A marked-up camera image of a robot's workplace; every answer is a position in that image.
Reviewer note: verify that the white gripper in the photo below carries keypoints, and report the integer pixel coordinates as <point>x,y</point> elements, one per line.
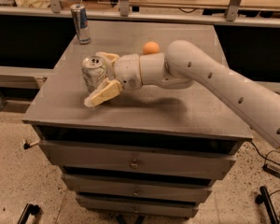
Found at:
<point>128,71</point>

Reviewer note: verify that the white green 7up can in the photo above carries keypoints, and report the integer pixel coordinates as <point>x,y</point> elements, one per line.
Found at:
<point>93,72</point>

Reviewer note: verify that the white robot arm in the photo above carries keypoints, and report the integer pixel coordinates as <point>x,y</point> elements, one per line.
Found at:
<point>182,64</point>

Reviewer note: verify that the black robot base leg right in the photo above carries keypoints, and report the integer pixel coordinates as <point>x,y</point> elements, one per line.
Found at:
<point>264,197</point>

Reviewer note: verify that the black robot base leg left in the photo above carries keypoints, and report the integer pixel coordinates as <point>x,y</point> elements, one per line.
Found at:
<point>29,210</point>

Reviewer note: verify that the silver blue energy drink can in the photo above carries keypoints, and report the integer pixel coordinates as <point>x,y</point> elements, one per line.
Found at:
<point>79,16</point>

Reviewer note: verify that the orange ball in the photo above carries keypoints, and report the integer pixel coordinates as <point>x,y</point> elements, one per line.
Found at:
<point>151,48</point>

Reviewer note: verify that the top grey drawer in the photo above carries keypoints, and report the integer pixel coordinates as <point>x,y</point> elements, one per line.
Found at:
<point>142,160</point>

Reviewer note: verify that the grey drawer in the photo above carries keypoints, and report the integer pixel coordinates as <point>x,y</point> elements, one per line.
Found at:
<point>137,189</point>
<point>137,206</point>
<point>142,160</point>

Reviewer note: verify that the grey drawer cabinet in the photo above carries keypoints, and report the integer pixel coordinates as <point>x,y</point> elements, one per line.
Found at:
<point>192,119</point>

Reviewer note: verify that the white plug on floor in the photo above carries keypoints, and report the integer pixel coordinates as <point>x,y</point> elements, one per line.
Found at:
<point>27,145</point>

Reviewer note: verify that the middle grey drawer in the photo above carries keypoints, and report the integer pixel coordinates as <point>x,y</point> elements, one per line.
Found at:
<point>137,189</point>

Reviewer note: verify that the bottom grey drawer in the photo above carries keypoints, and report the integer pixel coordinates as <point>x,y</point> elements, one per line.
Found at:
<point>137,206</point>

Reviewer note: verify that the grey metal rail frame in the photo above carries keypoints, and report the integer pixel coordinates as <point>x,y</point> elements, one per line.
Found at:
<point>184,11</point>

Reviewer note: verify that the black power adapter with cable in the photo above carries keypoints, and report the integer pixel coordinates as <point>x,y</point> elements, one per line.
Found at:
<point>269,166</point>

